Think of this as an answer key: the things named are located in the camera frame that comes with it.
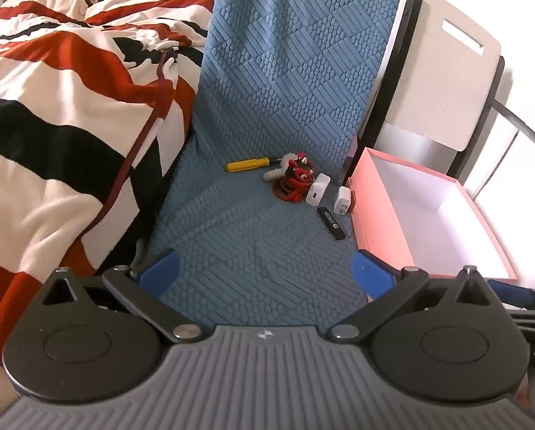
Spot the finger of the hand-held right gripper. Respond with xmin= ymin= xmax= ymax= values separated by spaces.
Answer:
xmin=488 ymin=279 xmax=535 ymax=313

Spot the red black figurine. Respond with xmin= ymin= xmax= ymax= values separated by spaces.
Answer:
xmin=272 ymin=152 xmax=315 ymax=204

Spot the black stick device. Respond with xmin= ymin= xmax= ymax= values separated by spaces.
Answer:
xmin=316 ymin=206 xmax=349 ymax=240

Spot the yellow handle screwdriver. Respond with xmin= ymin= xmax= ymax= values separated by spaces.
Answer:
xmin=226 ymin=156 xmax=282 ymax=173

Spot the black curved metal rail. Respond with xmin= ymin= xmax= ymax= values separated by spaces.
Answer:
xmin=486 ymin=99 xmax=535 ymax=164

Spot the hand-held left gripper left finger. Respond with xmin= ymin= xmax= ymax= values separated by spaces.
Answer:
xmin=39 ymin=248 xmax=202 ymax=344

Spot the blue textured mat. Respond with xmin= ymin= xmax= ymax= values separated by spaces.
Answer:
xmin=144 ymin=0 xmax=402 ymax=329

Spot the red black white striped blanket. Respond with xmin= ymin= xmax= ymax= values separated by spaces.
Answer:
xmin=0 ymin=0 xmax=215 ymax=368

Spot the white plush toy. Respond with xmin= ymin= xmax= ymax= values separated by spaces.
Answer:
xmin=262 ymin=153 xmax=300 ymax=182

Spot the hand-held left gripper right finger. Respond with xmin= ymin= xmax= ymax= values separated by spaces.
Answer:
xmin=327 ymin=251 xmax=502 ymax=342

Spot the pink cardboard box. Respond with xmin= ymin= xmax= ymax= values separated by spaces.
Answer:
xmin=347 ymin=146 xmax=517 ymax=281

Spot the white charger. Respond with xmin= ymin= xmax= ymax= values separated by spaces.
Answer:
xmin=334 ymin=186 xmax=354 ymax=215
xmin=306 ymin=173 xmax=331 ymax=208

